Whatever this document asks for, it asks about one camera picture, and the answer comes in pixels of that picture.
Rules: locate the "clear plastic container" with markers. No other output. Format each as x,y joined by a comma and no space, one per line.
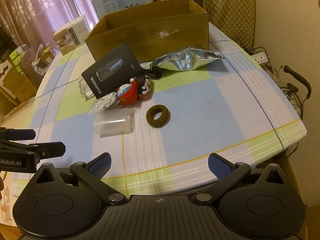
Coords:
113,122

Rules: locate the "metal rack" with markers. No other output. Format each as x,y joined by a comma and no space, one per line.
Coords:
85,91

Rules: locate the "white power strip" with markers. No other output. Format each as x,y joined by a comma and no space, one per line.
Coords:
260,58

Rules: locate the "brown cardboard box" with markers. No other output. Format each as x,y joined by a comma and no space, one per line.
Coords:
151,30

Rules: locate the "brown hair scrunchie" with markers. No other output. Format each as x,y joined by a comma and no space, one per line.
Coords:
157,116

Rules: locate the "checkered table cloth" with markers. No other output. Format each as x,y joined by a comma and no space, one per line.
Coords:
230,106

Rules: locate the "cotton swabs pack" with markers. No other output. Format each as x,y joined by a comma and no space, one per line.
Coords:
104,103

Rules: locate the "light blue milk carton box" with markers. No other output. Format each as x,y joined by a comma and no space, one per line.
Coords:
122,0

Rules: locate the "cardboard boxes pile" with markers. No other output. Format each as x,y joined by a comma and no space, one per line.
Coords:
24,70

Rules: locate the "white toy car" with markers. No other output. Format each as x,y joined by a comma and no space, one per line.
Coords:
145,88

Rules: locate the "person's left hand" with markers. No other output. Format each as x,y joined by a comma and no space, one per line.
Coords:
1,187

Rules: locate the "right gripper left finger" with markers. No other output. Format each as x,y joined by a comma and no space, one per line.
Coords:
91,174

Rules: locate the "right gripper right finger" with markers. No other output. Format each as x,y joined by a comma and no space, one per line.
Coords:
227,173

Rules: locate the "steel kettle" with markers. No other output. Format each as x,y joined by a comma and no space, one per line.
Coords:
290,90

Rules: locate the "pink curtain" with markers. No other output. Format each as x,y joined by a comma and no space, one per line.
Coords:
33,22

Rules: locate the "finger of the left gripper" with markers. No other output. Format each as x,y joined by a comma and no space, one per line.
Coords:
44,150
17,134

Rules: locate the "quilted beige chair cover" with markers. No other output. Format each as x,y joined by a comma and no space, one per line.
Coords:
235,18

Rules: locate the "silver foil bag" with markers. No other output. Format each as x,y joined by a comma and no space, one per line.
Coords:
185,60

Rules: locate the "white appliance box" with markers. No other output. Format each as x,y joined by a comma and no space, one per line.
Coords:
71,35

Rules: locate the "black product box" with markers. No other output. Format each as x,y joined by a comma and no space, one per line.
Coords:
111,71

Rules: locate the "red Doraemon toy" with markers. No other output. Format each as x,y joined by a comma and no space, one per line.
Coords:
128,93

